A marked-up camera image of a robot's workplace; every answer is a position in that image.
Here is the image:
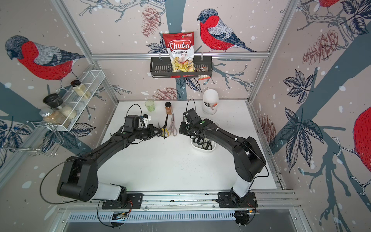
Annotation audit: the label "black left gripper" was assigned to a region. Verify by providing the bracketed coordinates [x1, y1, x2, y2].
[133, 124, 162, 140]

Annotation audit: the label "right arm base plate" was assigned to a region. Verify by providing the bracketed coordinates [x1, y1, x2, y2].
[215, 191, 258, 208]

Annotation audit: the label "spice jar black lid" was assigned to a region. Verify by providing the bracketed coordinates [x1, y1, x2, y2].
[71, 80, 91, 100]

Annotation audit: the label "green plastic cup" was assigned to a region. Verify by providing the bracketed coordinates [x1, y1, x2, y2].
[145, 100, 156, 112]

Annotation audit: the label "white plastic storage box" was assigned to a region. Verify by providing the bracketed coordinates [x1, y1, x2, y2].
[189, 126, 216, 152]

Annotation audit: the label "white round container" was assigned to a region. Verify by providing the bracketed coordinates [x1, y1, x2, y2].
[203, 89, 219, 115]

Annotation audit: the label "pink kitchen scissors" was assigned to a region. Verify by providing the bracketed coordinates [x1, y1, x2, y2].
[168, 114, 178, 136]

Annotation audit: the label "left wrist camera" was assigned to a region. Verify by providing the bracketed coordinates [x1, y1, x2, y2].
[124, 115, 141, 129]

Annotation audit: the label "black wire wall basket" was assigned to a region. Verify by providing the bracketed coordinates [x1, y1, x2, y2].
[150, 57, 213, 78]

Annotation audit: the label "black grinder jar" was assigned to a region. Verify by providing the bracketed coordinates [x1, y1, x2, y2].
[43, 93, 77, 120]

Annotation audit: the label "white wire spice shelf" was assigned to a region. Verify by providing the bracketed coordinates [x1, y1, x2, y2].
[31, 70, 105, 131]

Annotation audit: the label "small snack packet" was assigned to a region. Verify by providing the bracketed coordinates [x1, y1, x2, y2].
[197, 66, 211, 81]

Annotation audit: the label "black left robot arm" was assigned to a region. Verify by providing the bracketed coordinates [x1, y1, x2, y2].
[57, 124, 160, 202]

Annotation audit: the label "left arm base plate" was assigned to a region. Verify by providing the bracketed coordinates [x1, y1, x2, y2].
[102, 193, 144, 210]

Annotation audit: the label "red Chuba chips bag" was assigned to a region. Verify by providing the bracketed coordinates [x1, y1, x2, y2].
[163, 32, 195, 72]

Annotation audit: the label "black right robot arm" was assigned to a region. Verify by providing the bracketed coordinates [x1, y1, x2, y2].
[179, 119, 266, 206]

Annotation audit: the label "brown spice bottle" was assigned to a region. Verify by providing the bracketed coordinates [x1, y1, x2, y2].
[165, 101, 173, 115]

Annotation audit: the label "black scissors in box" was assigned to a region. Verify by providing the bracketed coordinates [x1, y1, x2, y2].
[192, 137, 213, 150]

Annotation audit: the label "spice jar silver lid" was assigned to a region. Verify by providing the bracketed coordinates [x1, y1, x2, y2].
[39, 108, 66, 125]

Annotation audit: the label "yellow handled scissors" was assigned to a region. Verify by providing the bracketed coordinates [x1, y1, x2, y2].
[157, 115, 170, 139]

